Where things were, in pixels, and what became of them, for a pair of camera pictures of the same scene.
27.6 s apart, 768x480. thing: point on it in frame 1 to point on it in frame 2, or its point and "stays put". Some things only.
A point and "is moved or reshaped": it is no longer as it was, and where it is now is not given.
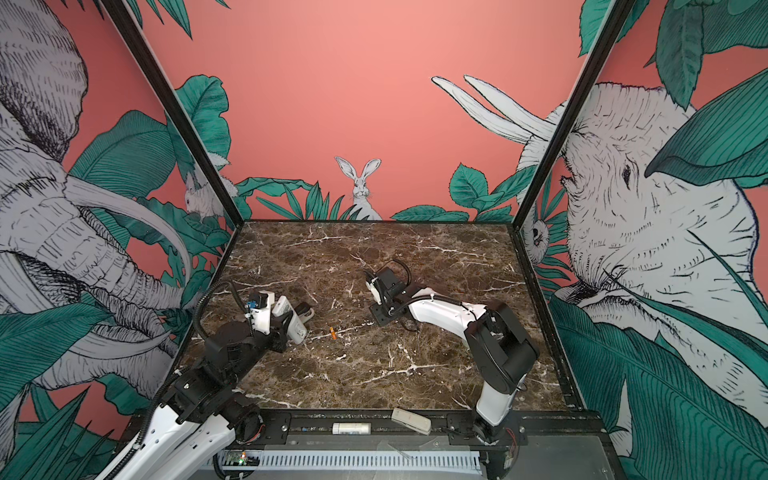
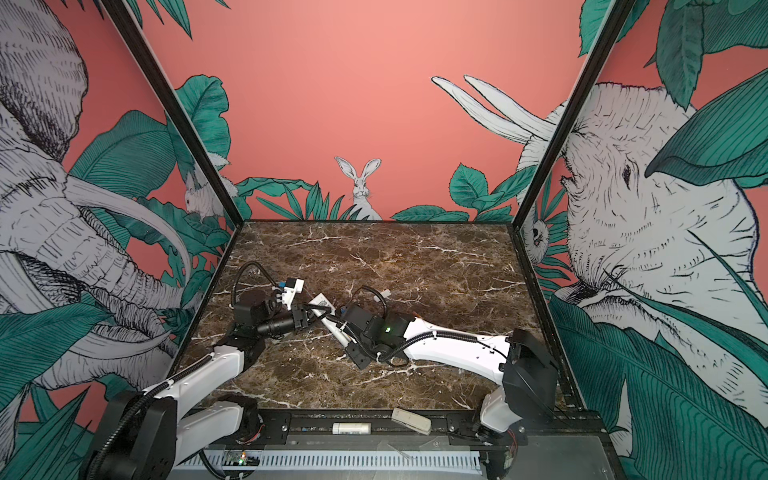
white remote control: [295, 328] is moved or reshaped
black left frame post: [173, 107] stays put
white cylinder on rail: [350, 428] stays put
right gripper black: [378, 316] to [352, 351]
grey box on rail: [411, 420] stays put
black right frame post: [608, 32] stays put
